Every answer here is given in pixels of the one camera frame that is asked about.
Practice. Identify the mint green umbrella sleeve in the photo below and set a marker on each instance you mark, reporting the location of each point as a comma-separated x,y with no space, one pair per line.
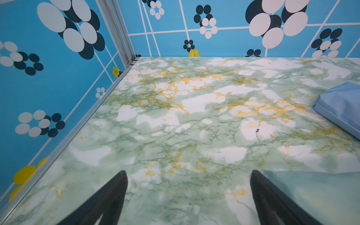
332,199

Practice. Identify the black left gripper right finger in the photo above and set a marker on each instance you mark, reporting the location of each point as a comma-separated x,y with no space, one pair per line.
273,206

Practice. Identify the blue sleeved umbrella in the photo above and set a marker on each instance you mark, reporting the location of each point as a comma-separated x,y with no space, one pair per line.
341,106

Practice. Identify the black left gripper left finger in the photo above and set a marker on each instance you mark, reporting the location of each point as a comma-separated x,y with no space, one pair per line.
105,206

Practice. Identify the aluminium corner post left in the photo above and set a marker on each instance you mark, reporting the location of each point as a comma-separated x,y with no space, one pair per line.
115,23

